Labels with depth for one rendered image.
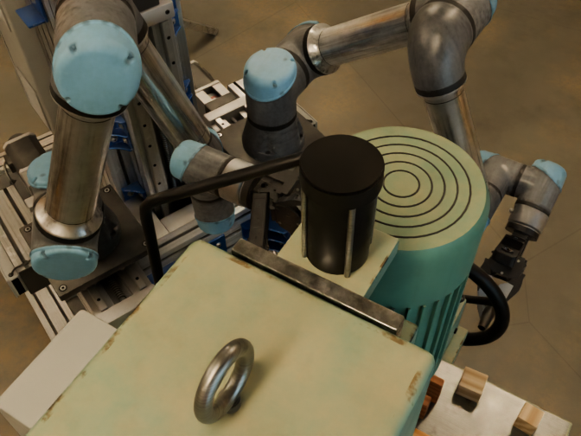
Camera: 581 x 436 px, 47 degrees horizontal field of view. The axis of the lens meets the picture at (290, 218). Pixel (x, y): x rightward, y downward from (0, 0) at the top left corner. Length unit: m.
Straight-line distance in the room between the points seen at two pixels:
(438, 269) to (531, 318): 1.77
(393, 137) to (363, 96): 2.32
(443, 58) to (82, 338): 0.85
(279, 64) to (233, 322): 1.03
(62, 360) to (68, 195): 0.62
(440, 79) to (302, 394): 0.85
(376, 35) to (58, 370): 1.04
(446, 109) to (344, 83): 1.84
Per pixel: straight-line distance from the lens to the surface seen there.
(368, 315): 0.51
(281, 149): 1.57
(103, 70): 0.96
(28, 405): 0.56
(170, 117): 1.22
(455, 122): 1.30
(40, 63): 1.69
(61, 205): 1.18
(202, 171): 1.15
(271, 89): 1.46
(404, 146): 0.70
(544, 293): 2.47
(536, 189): 1.51
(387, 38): 1.42
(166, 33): 1.36
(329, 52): 1.51
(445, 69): 1.24
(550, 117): 3.09
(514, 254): 1.42
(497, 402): 1.20
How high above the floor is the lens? 1.96
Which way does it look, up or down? 51 degrees down
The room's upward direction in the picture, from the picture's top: 2 degrees counter-clockwise
